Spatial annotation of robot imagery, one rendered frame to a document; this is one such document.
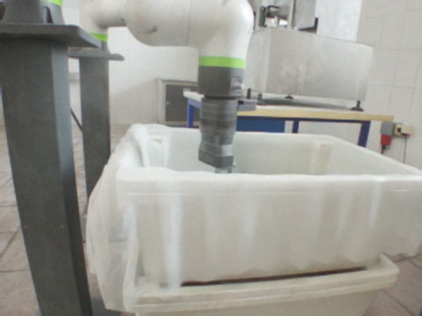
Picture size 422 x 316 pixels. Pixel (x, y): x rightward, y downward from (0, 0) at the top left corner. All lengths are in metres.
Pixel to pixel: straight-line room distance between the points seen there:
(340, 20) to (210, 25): 0.84
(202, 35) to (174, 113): 3.70
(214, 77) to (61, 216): 0.50
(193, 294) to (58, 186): 0.41
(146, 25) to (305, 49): 0.70
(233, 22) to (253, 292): 0.49
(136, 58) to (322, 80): 3.95
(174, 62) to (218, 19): 4.35
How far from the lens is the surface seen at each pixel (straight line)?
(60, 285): 0.89
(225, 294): 0.55
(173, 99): 4.16
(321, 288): 0.63
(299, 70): 1.06
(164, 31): 0.50
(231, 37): 0.51
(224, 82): 0.50
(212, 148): 0.54
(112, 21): 1.33
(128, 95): 4.79
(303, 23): 1.25
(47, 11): 0.71
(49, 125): 0.69
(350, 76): 1.22
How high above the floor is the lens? 0.83
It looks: 16 degrees down
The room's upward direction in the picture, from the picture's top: 4 degrees clockwise
